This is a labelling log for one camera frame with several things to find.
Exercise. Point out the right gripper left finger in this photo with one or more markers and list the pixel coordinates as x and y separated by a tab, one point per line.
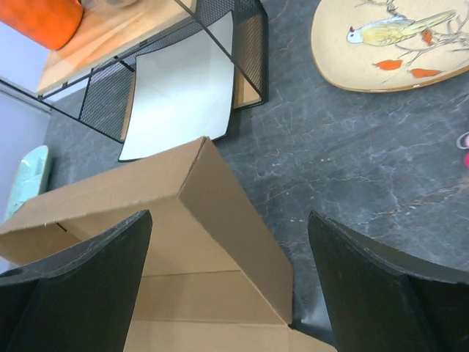
79	299

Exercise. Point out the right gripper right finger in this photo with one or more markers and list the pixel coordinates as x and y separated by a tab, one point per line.
381	299

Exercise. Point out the brown cardboard box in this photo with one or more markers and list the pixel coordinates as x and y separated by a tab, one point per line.
215	279

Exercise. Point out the mint green divided tray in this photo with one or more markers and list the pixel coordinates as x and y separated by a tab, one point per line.
31	179

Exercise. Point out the pink flower toy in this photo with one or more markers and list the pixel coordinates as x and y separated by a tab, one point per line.
462	143

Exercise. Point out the white square plate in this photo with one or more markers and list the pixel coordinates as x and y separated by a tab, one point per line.
182	92

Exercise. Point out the beige floral plate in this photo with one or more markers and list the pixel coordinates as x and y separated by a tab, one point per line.
389	46

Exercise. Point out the orange enamel mug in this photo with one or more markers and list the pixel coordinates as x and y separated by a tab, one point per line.
50	24

